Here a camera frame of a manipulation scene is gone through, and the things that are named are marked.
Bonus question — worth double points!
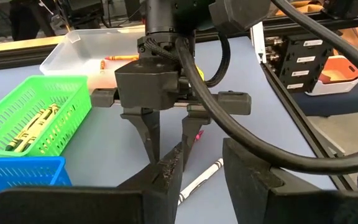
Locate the green slotted plastic basket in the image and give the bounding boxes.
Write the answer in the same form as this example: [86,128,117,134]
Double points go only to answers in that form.
[0,75,92,157]

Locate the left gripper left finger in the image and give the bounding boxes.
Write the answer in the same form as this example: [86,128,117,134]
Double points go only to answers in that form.
[0,142,185,224]

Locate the light wooden table board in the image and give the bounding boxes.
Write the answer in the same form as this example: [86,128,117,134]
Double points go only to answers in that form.
[0,34,67,54]

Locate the clear plastic bin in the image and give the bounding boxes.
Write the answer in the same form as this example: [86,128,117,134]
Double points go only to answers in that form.
[39,27,145,94]

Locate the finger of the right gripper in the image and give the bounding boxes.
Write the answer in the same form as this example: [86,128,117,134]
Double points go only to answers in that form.
[120,107,161,165]
[181,105,213,170]

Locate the blue slotted plastic basket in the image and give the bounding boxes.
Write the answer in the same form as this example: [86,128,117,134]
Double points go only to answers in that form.
[0,156,73,222]

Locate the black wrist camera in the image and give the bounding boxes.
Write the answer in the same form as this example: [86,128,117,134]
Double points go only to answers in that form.
[209,0,272,35]

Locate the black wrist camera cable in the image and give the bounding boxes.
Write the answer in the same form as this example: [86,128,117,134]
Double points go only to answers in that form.
[175,0,358,175]

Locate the white paper label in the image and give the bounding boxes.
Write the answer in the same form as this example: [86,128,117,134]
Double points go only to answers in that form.
[250,21,267,65]

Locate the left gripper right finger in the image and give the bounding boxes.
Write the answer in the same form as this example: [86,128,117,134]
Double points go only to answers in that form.
[223,138,358,224]

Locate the grey crayon white wrapper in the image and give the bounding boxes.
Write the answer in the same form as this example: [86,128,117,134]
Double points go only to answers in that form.
[177,157,224,206]

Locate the white box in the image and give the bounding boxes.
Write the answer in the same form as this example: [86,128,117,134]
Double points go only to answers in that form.
[306,55,358,96]

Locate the black sleeved gripper cable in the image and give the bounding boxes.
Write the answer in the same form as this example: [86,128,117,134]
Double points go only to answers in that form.
[204,32,231,88]

